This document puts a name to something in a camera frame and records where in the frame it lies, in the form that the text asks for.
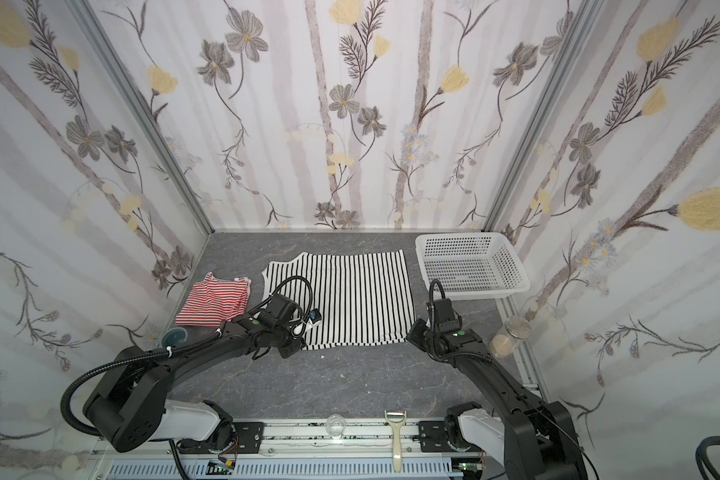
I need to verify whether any white plastic basket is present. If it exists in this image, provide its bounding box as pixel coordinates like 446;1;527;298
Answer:
415;231;531;300

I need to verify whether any black corrugated cable hose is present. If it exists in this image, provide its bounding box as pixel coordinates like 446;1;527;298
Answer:
59;347;175;438

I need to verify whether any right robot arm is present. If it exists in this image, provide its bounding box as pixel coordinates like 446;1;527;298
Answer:
406;279;591;479

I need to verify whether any cream vegetable peeler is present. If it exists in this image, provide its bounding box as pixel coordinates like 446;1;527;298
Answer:
385;411;407;474

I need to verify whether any clear glass cup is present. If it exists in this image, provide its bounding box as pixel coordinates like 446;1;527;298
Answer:
325;414;347;440

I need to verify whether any teal ceramic cup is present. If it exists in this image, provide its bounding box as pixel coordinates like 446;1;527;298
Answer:
160;327;188;349

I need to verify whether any black white striped tank top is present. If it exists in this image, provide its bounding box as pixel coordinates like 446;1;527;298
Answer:
262;250;415;350

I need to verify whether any aluminium front rail frame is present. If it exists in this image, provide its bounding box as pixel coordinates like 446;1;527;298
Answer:
85;404;509;479

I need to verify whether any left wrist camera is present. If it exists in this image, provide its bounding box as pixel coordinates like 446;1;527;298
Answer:
291;308;322;337

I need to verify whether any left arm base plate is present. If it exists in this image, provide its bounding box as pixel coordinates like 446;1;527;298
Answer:
177;421;265;455

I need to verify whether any red white striped tank top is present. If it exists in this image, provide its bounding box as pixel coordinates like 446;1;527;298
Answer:
175;272;251;328

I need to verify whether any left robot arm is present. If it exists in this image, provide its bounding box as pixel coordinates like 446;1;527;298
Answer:
59;275;320;453

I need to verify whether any black hose at corner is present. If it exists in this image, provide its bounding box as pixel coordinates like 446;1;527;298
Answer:
694;433;720;480

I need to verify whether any glass jar with lid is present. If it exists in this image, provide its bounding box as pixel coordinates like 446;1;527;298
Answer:
489;315;532;358

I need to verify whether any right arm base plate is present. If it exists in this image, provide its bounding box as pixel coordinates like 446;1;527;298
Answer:
418;420;477;453

